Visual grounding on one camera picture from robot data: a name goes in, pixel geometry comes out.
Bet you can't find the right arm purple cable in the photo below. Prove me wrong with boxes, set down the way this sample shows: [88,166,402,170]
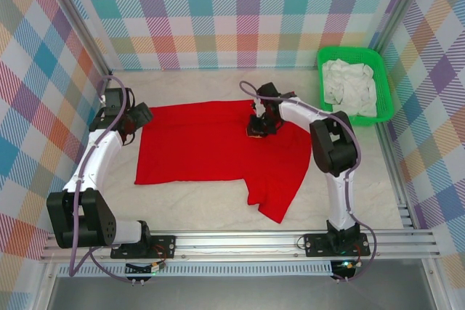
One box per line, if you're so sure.
[238,81,378,284]

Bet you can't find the green plastic basket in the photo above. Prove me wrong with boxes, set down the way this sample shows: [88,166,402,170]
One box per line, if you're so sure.
[316,46,396,128]

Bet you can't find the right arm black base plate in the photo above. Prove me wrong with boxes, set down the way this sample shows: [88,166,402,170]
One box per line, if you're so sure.
[302,232,371,257]

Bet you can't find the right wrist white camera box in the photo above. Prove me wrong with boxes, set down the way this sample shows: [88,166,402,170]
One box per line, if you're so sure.
[250,96,263,119]

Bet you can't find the aluminium frame leg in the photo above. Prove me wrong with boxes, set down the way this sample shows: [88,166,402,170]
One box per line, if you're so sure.
[33,261,61,310]
[420,258,454,310]

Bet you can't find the aluminium mounting rail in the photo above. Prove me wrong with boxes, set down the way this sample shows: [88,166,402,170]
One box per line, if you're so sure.
[39,229,443,264]

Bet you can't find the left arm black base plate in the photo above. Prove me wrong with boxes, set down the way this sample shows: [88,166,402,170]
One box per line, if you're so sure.
[110,234,178,260]

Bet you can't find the red printed t-shirt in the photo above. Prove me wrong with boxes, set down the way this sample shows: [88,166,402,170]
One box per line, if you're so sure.
[134,99,312,224]

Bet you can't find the white t-shirt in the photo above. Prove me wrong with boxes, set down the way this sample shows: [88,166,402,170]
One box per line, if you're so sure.
[322,57,378,118]

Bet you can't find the aluminium frame post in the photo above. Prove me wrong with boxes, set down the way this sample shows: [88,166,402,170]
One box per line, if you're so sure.
[38,0,113,81]
[369,0,432,52]

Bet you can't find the grey slotted cable duct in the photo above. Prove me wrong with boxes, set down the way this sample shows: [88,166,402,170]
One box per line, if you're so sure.
[57,265,334,277]

